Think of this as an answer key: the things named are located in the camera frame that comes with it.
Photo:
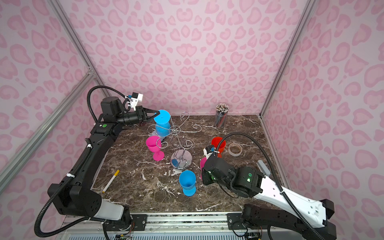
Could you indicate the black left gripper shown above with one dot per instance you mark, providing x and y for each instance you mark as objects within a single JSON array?
[{"x": 142, "y": 118}]

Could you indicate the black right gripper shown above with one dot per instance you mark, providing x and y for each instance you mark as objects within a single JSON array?
[{"x": 205, "y": 180}]

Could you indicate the magenta wine glass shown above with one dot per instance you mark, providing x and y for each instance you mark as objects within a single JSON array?
[
  {"x": 202, "y": 163},
  {"x": 154, "y": 145}
]

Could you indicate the blue wine glass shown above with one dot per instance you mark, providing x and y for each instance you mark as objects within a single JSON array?
[
  {"x": 163, "y": 123},
  {"x": 187, "y": 180}
]

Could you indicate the red wine glass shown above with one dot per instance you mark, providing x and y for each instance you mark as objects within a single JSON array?
[{"x": 219, "y": 145}]

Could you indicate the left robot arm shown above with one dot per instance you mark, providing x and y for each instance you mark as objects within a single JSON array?
[{"x": 74, "y": 195}]

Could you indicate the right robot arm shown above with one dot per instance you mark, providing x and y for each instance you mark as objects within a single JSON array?
[{"x": 294, "y": 212}]

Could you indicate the clear tape roll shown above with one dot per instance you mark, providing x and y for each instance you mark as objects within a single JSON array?
[{"x": 235, "y": 149}]

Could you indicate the grey stapler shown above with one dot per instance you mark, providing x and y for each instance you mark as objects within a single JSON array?
[{"x": 263, "y": 168}]

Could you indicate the white yellow marker pen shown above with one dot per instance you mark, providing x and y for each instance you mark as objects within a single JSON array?
[{"x": 110, "y": 181}]

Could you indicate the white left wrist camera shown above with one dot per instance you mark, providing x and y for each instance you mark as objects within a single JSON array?
[{"x": 131, "y": 101}]

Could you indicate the chrome wire wine glass rack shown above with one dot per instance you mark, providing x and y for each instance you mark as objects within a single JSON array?
[{"x": 181, "y": 159}]

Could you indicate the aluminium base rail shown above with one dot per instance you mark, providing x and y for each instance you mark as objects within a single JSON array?
[{"x": 178, "y": 226}]

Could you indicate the aluminium frame bar left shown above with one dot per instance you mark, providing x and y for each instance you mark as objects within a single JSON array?
[{"x": 18, "y": 161}]

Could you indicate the aluminium frame post right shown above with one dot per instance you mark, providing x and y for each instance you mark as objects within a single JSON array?
[{"x": 307, "y": 13}]

